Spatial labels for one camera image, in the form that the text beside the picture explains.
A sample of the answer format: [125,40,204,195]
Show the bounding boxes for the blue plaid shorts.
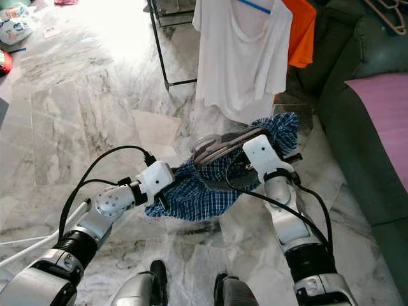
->
[145,113,300,222]

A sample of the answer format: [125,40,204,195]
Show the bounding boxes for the pale pink plastic hanger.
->
[193,127,272,168]

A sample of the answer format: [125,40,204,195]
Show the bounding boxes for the blue plastic hanger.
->
[239,0,275,15]

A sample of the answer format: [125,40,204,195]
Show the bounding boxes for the dark green sofa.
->
[274,0,408,230]

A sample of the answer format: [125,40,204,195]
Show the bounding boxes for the grey robot left leg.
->
[110,260,170,306]

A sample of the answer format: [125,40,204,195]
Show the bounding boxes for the purple cushion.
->
[344,72,408,192]

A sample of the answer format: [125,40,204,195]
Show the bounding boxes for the light blue plastic table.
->
[0,97,10,128]

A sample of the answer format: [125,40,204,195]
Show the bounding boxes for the white t-shirt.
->
[191,0,294,125]

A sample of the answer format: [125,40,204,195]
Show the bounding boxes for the orange garment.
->
[282,0,317,69]

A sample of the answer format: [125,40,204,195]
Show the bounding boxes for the red blue backpack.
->
[0,51,13,76]

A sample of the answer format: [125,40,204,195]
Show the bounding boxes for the black metal drying rack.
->
[147,0,198,90]

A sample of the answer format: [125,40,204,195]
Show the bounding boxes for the printed white plastic bag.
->
[0,6,36,45]

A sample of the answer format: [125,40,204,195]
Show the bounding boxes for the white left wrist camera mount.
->
[142,161,176,198]

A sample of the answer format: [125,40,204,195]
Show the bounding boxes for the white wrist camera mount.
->
[142,161,176,198]
[242,135,281,178]

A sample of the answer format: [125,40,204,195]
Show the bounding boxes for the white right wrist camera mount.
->
[242,135,281,178]

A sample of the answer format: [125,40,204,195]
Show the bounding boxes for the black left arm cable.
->
[57,145,157,243]

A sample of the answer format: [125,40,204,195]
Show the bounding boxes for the white metal tube frame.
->
[0,199,90,268]

